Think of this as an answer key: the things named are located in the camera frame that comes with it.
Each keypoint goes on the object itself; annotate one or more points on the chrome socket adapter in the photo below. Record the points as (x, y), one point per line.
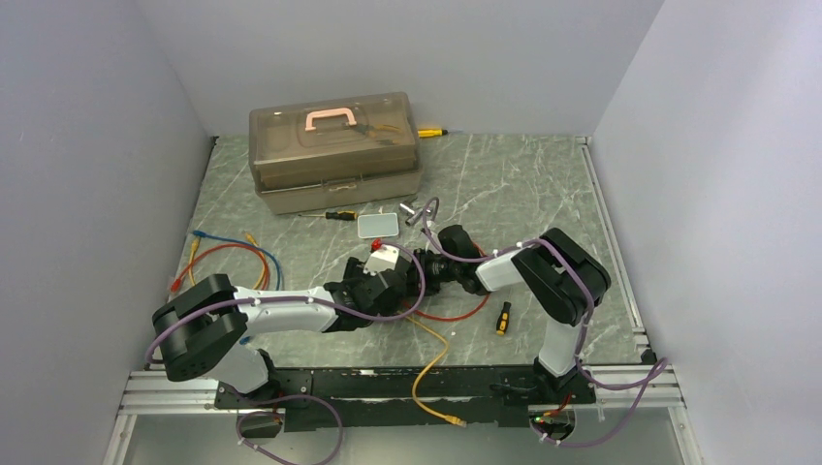
(414, 215)

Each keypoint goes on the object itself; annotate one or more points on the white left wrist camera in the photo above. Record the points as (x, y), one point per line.
(382, 257)

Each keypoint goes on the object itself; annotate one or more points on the yellow handled screwdriver by wall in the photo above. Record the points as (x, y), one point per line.
(432, 133)

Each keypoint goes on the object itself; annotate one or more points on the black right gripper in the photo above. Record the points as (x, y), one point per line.
(429, 288)

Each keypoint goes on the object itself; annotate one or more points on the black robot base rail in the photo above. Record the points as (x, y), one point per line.
(506, 395)

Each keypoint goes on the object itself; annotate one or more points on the brown translucent toolbox pink handle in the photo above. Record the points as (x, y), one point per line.
(334, 153)

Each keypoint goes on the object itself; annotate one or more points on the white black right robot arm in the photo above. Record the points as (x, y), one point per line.
(562, 276)

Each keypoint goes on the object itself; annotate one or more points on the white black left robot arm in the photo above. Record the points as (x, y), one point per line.
(198, 333)

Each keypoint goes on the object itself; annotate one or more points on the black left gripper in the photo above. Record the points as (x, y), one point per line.
(354, 272)

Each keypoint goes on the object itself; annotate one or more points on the black yellow screwdriver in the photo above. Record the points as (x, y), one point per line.
(344, 215)

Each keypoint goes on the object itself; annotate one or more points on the black orange stubby screwdriver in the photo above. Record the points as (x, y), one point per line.
(503, 320)

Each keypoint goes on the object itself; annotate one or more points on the small white switch box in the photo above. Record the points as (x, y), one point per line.
(377, 225)

